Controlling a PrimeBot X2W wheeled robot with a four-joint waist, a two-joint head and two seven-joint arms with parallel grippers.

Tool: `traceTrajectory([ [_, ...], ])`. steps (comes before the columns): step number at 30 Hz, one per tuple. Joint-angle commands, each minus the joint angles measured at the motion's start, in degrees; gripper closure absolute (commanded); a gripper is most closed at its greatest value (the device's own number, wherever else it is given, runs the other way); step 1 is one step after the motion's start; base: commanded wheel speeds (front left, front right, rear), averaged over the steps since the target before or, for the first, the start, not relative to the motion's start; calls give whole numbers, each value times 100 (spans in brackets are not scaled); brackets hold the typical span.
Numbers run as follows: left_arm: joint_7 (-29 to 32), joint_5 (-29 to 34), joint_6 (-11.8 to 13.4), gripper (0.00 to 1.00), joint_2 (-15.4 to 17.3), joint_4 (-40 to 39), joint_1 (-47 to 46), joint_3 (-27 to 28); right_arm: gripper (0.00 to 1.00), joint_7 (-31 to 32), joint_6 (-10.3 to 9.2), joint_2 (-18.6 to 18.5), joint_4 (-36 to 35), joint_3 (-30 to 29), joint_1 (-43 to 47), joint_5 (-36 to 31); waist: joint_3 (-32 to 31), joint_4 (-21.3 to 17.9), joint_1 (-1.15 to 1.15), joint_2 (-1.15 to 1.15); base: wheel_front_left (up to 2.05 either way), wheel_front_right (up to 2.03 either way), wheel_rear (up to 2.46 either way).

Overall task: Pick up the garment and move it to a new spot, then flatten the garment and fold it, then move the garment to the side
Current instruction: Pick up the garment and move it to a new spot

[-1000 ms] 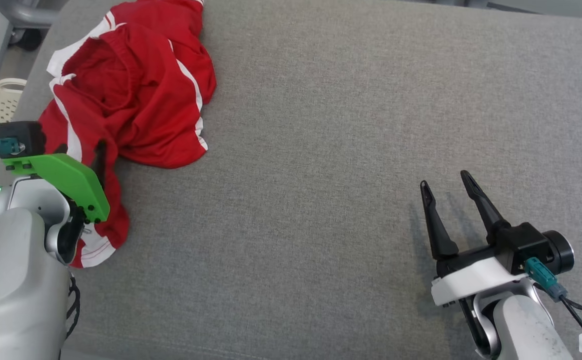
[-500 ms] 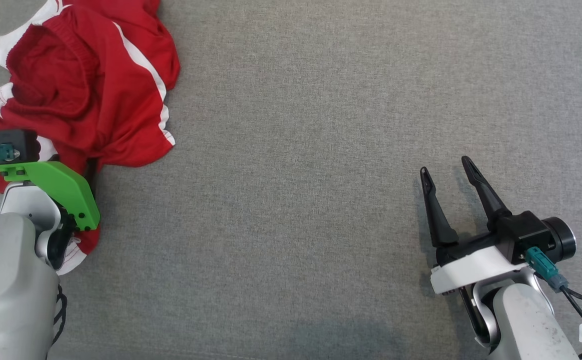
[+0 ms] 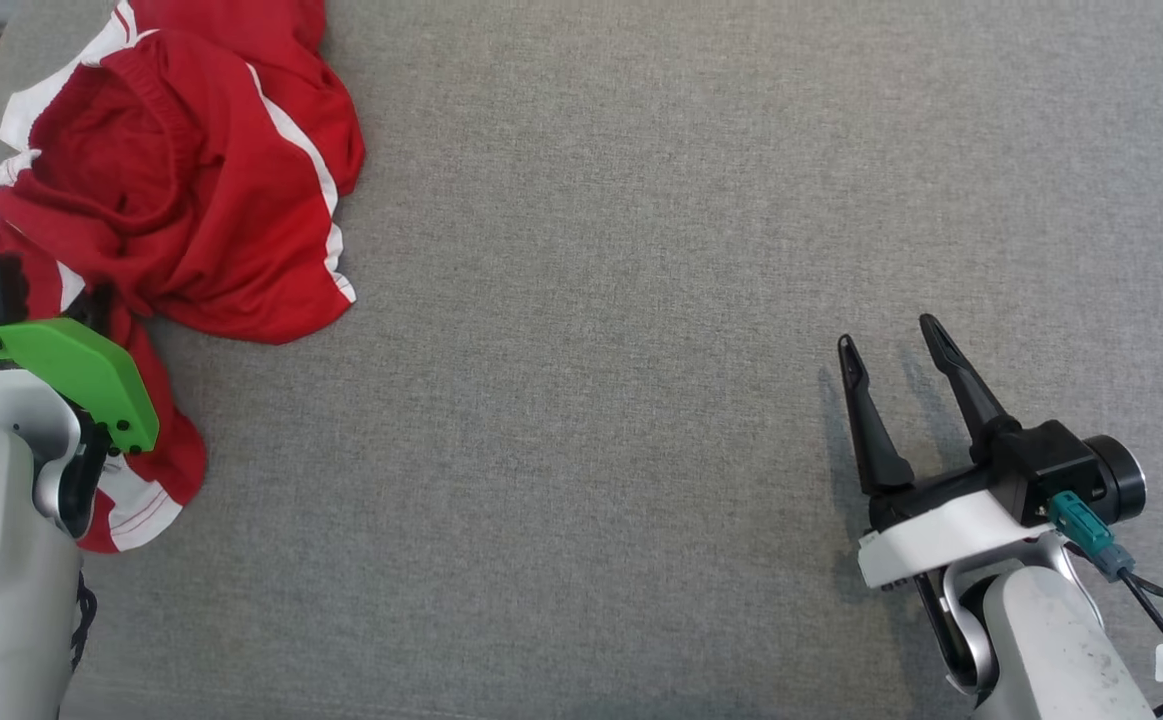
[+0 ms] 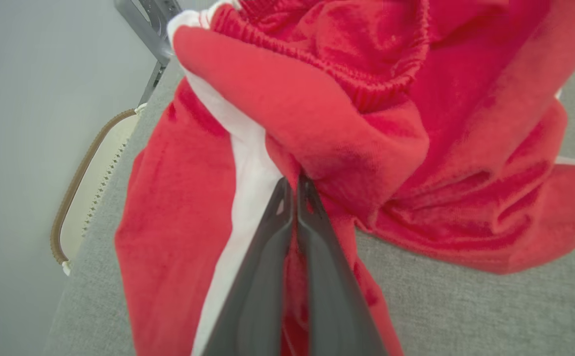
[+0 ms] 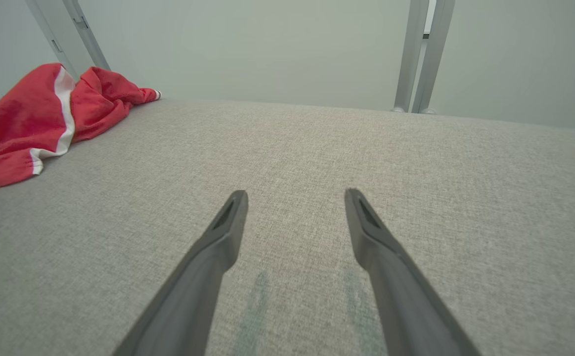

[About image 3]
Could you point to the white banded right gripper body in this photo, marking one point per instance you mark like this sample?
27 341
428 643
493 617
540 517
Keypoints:
951 535

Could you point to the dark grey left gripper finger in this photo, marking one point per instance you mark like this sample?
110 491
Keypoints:
101 310

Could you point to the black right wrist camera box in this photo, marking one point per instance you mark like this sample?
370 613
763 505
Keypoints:
1041 460

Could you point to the red shorts with white stripes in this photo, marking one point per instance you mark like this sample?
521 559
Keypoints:
221 220

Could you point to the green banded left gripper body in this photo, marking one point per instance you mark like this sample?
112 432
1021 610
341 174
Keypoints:
71 365

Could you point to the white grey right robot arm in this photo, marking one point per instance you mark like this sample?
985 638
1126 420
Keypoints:
1051 640

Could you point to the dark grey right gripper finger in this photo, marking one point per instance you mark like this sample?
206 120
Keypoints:
966 390
871 430

